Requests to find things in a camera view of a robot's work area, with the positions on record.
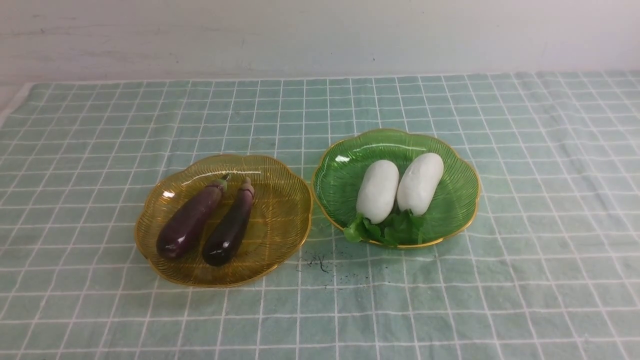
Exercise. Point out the white radish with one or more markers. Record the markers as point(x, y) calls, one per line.
point(415, 193)
point(374, 203)

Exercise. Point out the purple eggplant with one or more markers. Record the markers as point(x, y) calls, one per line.
point(225, 240)
point(184, 229)

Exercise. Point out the green checkered tablecloth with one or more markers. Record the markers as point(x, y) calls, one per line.
point(549, 269)

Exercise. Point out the amber plastic plate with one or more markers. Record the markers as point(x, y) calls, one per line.
point(278, 225)

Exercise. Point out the green plastic plate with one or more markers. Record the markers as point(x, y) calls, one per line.
point(338, 177)

